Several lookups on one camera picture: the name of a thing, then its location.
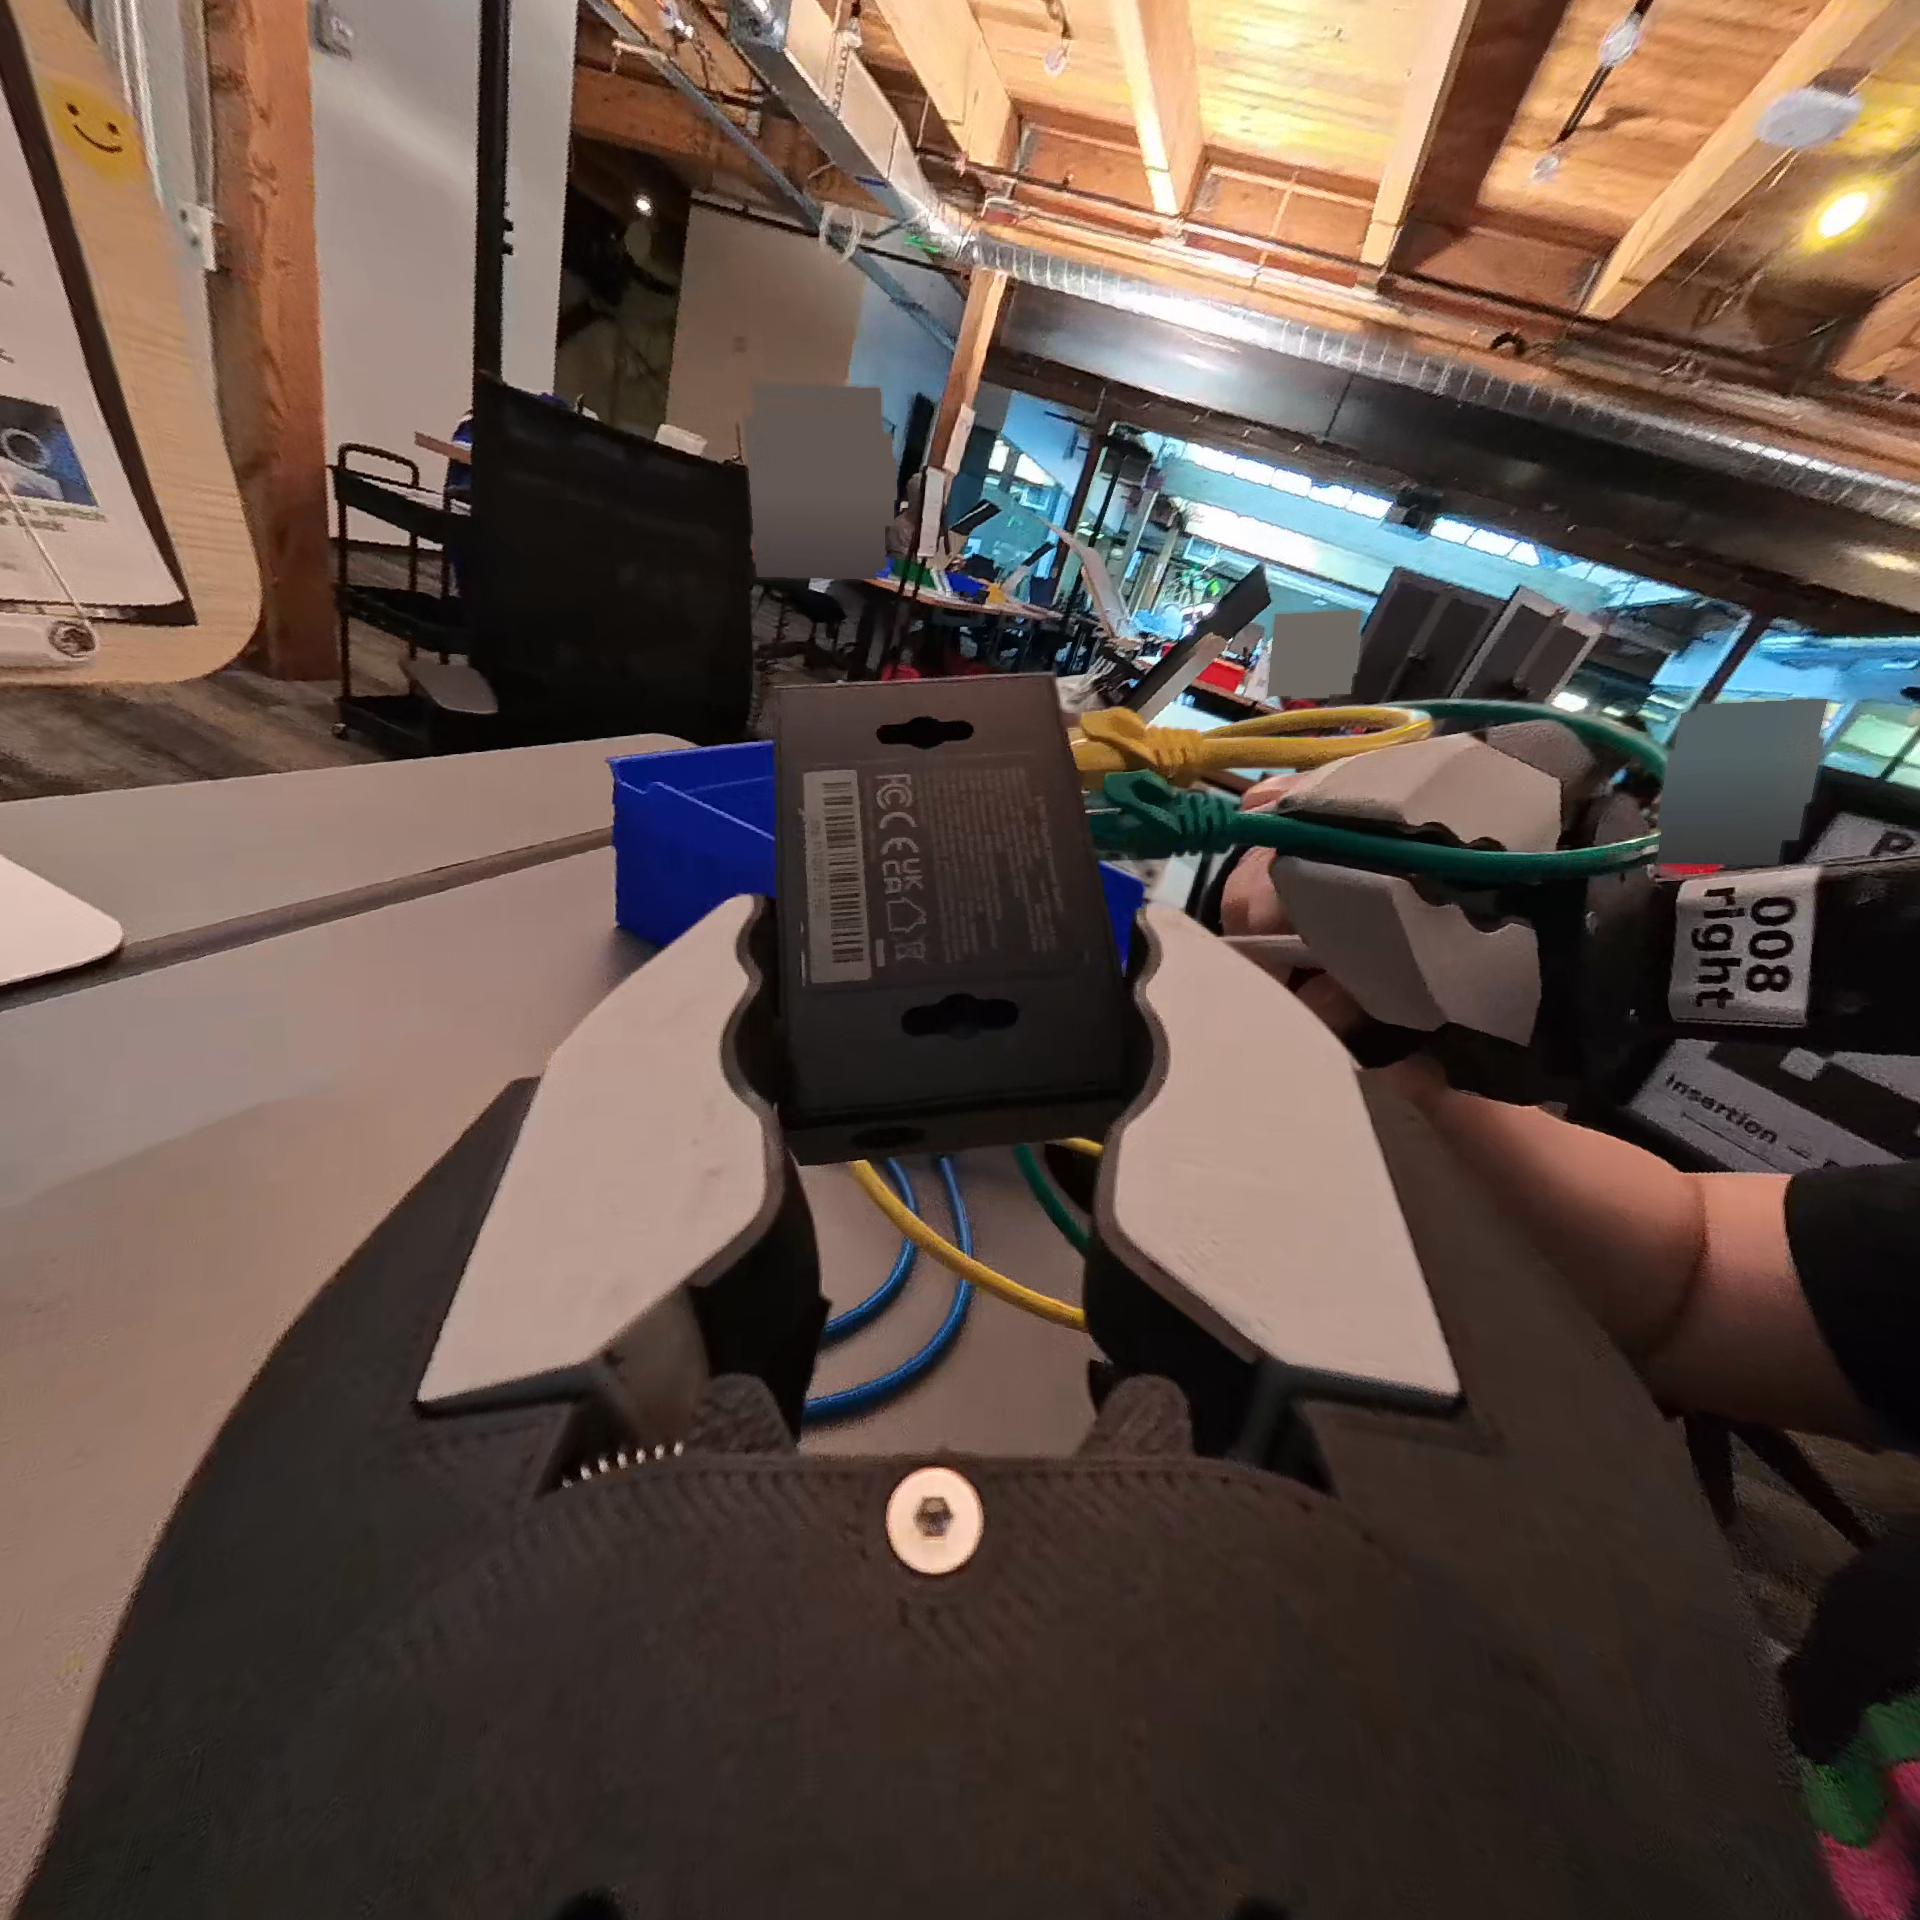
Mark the blue ethernet cable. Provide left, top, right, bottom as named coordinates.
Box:
left=803, top=1154, right=979, bottom=1424

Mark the black rolling cart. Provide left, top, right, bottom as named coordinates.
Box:
left=332, top=442, right=498, bottom=752

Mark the green ethernet cable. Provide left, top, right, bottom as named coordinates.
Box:
left=1012, top=697, right=1671, bottom=1263

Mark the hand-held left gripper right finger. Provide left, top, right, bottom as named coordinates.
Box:
left=1083, top=905, right=1464, bottom=1409

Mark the wooden post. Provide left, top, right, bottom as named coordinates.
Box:
left=210, top=0, right=340, bottom=678

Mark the blue plastic bin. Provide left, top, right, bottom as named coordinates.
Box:
left=607, top=738, right=1151, bottom=963

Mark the yellow ethernet cable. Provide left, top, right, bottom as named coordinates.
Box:
left=846, top=703, right=1441, bottom=1332

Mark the black mesh panel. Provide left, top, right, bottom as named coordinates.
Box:
left=472, top=374, right=752, bottom=744

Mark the black ethernet switch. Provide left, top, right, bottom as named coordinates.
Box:
left=768, top=673, right=1135, bottom=1168

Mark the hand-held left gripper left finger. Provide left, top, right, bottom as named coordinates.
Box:
left=417, top=894, right=828, bottom=1428

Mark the person's patterned clothing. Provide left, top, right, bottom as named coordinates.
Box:
left=1784, top=1531, right=1920, bottom=1920

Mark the black tilted display board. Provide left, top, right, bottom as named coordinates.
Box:
left=1132, top=563, right=1279, bottom=708

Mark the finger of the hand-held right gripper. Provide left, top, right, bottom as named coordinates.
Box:
left=1272, top=853, right=1551, bottom=1048
left=1252, top=731, right=1573, bottom=890

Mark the person's right forearm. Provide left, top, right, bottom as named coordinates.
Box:
left=1386, top=1073, right=1920, bottom=1451

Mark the person's right hand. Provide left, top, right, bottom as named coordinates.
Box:
left=1219, top=768, right=1450, bottom=1104

